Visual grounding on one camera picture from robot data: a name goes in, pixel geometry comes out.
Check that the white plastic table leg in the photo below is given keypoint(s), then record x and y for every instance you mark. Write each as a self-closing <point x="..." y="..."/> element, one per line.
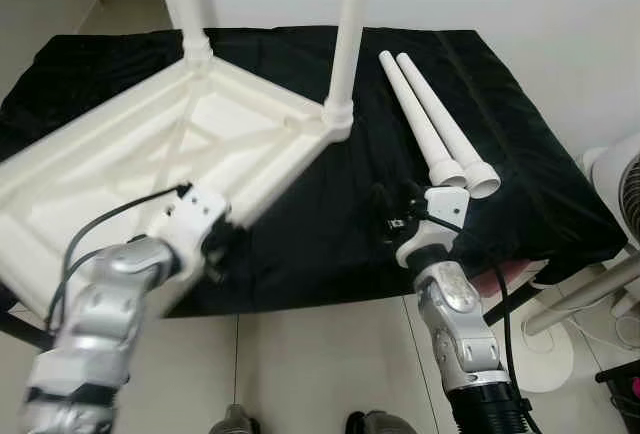
<point x="420" y="119"/>
<point x="455" y="129"/>
<point x="183" y="4"/>
<point x="350" y="34"/>

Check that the white plastic table top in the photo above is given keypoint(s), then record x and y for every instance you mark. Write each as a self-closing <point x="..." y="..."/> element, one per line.
<point x="100" y="164"/>

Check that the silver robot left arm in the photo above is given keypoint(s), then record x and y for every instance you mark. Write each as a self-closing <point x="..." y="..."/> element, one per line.
<point x="100" y="304"/>

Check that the black cloth table cover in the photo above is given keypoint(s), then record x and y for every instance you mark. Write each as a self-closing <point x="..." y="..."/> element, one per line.
<point x="540" y="154"/>

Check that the grey robot left foot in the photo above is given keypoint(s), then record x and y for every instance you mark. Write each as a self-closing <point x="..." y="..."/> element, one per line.
<point x="232" y="422"/>

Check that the grey robot foot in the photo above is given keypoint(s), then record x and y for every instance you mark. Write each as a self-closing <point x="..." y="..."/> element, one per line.
<point x="385" y="424"/>
<point x="232" y="422"/>

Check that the grey robot right foot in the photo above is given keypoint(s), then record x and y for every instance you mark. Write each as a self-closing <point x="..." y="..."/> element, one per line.
<point x="385" y="424"/>

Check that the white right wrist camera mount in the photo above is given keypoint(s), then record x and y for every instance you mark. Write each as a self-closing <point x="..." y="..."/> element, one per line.
<point x="448" y="202"/>

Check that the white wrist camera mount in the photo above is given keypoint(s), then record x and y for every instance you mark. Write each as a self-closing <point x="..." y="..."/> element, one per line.
<point x="195" y="212"/>
<point x="448" y="202"/>

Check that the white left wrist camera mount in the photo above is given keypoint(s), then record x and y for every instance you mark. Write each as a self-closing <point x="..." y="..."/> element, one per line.
<point x="195" y="212"/>

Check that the white pedestal fan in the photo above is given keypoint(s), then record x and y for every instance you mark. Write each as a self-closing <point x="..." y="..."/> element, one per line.
<point x="615" y="194"/>

